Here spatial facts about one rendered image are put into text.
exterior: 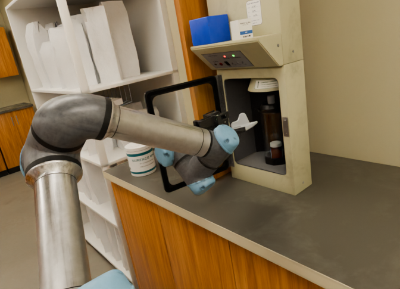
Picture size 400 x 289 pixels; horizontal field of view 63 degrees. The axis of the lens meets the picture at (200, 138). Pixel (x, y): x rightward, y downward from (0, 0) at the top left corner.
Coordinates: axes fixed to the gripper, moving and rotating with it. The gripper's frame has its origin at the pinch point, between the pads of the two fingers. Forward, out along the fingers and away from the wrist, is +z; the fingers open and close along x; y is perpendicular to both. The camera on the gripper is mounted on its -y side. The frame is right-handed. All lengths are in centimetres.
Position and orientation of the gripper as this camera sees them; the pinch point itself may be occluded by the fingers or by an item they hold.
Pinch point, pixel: (241, 121)
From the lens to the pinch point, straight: 118.0
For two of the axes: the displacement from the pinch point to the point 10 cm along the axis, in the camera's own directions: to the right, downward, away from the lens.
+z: 7.4, -3.7, 5.7
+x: -6.4, -1.2, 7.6
